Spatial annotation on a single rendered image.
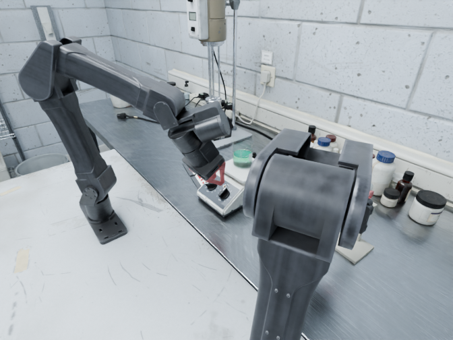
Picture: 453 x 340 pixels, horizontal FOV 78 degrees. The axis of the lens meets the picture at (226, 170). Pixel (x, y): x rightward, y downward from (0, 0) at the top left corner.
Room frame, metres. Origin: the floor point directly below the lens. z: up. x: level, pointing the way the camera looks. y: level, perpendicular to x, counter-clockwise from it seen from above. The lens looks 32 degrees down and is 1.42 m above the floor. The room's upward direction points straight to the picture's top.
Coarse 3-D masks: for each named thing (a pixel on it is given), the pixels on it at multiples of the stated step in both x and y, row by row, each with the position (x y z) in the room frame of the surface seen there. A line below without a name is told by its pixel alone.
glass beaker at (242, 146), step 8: (240, 136) 0.77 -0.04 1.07; (248, 136) 0.76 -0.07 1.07; (232, 144) 0.74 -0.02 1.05; (240, 144) 0.77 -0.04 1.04; (248, 144) 0.71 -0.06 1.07; (240, 152) 0.71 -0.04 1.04; (248, 152) 0.71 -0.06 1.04; (240, 160) 0.71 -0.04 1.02; (248, 160) 0.71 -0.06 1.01; (240, 168) 0.71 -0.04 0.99
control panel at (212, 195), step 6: (204, 186) 0.68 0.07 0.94; (222, 186) 0.66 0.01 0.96; (228, 186) 0.66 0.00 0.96; (234, 186) 0.65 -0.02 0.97; (204, 192) 0.66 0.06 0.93; (210, 192) 0.66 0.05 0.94; (216, 192) 0.65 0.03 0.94; (234, 192) 0.63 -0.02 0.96; (210, 198) 0.64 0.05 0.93; (216, 198) 0.63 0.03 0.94; (228, 198) 0.62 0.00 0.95; (216, 204) 0.61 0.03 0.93; (222, 204) 0.61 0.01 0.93
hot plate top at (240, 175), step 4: (232, 160) 0.76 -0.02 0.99; (252, 160) 0.76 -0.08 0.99; (228, 164) 0.74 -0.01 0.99; (232, 164) 0.74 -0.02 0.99; (228, 168) 0.71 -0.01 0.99; (232, 168) 0.71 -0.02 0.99; (236, 168) 0.71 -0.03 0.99; (248, 168) 0.71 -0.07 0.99; (224, 172) 0.70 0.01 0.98; (228, 172) 0.69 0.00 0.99; (232, 172) 0.69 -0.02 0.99; (236, 172) 0.69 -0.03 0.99; (240, 172) 0.69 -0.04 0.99; (244, 172) 0.69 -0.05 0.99; (248, 172) 0.69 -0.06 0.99; (232, 176) 0.67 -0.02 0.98; (236, 176) 0.67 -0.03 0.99; (240, 176) 0.67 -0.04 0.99; (244, 176) 0.67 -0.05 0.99; (240, 180) 0.65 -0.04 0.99; (244, 180) 0.65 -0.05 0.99
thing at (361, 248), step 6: (360, 234) 0.49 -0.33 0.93; (360, 240) 0.50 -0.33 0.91; (336, 246) 0.48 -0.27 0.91; (354, 246) 0.48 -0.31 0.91; (360, 246) 0.48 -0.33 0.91; (366, 246) 0.48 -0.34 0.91; (372, 246) 0.48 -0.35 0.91; (342, 252) 0.46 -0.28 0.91; (348, 252) 0.46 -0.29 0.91; (354, 252) 0.46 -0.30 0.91; (360, 252) 0.46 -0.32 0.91; (366, 252) 0.46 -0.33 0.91; (348, 258) 0.44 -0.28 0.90; (354, 258) 0.44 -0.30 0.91; (360, 258) 0.44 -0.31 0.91
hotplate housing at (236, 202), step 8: (224, 176) 0.70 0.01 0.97; (232, 184) 0.66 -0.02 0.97; (240, 184) 0.65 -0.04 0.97; (200, 192) 0.67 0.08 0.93; (240, 192) 0.63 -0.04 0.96; (208, 200) 0.64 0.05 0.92; (232, 200) 0.61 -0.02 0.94; (240, 200) 0.62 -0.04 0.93; (216, 208) 0.61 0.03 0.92; (224, 208) 0.59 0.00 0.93; (232, 208) 0.60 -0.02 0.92; (224, 216) 0.59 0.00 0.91
